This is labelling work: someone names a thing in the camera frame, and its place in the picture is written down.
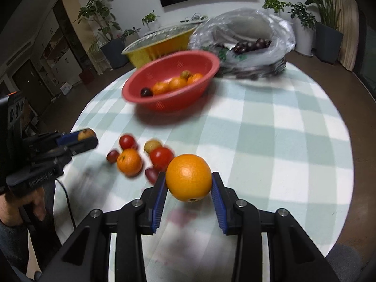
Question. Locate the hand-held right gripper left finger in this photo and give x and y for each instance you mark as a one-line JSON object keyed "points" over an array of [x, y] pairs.
{"points": [[158, 199]]}

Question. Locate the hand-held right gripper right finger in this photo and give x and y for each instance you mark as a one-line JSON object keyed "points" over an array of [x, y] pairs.
{"points": [[218, 202]]}

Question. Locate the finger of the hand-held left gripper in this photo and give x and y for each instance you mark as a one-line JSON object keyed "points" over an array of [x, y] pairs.
{"points": [[66, 139], [85, 146]]}

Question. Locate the red grape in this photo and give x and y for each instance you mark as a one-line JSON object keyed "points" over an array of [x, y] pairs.
{"points": [[113, 155], [151, 174]]}

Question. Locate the large orange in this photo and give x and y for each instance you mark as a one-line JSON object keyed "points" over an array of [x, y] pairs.
{"points": [[189, 177]]}

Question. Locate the small red tomato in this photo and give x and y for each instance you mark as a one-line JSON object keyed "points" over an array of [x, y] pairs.
{"points": [[127, 142]]}

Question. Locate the large red tomato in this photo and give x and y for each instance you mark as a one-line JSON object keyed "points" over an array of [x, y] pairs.
{"points": [[161, 156]]}

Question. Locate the dark plum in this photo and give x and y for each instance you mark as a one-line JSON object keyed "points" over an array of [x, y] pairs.
{"points": [[146, 92]]}

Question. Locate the red plastic bowl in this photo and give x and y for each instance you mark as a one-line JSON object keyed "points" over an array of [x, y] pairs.
{"points": [[164, 104]]}

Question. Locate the small mandarin orange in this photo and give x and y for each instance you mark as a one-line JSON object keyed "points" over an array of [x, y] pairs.
{"points": [[160, 88]]}

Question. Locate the person's left forearm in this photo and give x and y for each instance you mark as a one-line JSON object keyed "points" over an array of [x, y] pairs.
{"points": [[11, 246]]}

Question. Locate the person's left hand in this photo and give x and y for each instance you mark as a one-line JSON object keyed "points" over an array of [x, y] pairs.
{"points": [[11, 211]]}

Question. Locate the white cardboard box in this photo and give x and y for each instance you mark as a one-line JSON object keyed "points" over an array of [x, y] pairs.
{"points": [[65, 88]]}

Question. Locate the red bin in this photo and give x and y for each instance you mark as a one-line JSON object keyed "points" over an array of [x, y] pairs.
{"points": [[87, 77]]}

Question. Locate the green checked tablecloth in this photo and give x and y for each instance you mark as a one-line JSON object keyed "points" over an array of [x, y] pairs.
{"points": [[264, 138]]}

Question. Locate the tall leafy plant dark pot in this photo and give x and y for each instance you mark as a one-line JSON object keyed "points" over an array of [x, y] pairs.
{"points": [[114, 54]]}

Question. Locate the yellow foil bowl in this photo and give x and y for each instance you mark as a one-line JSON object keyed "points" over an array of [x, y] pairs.
{"points": [[152, 53]]}

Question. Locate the small plant ribbed white pot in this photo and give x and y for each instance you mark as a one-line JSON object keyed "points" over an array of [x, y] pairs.
{"points": [[130, 32]]}

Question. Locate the small plant round white pot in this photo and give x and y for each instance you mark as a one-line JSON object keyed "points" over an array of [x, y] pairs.
{"points": [[274, 3], [152, 26]]}

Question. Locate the white television cabinet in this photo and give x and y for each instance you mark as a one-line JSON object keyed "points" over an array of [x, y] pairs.
{"points": [[160, 29]]}

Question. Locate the pile of dark cherries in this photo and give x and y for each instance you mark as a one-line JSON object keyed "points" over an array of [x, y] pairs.
{"points": [[249, 46]]}

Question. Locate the bushy plant tall white pot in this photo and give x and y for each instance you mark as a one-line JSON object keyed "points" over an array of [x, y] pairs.
{"points": [[304, 41]]}

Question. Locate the clear plastic bag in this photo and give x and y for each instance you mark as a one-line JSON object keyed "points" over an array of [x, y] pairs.
{"points": [[264, 23]]}

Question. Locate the broad-leaf plant dark pot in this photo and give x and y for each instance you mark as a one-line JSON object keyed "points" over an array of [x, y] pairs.
{"points": [[329, 44]]}

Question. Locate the glass sliding door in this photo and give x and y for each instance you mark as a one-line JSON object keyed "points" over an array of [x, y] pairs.
{"points": [[368, 64]]}

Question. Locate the beige curtain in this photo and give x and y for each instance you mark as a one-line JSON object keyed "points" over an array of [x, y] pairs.
{"points": [[349, 35]]}

